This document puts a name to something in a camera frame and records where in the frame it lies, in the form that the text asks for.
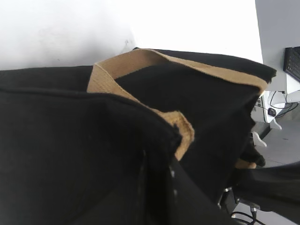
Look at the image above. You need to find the white desk stand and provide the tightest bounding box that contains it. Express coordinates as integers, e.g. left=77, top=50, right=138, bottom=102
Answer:
left=250, top=72, right=300, bottom=148

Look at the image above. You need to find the black canvas tote bag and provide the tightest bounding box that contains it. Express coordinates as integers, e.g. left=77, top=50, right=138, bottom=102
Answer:
left=0, top=49, right=276, bottom=225

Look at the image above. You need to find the black keyboard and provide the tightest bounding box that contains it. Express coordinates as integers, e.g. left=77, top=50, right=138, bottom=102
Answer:
left=283, top=46, right=300, bottom=82

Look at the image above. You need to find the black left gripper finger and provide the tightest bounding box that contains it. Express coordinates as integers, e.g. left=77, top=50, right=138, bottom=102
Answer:
left=234, top=162, right=300, bottom=212

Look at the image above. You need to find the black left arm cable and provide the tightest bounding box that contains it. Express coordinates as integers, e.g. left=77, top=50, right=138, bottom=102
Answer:
left=230, top=202, right=265, bottom=225

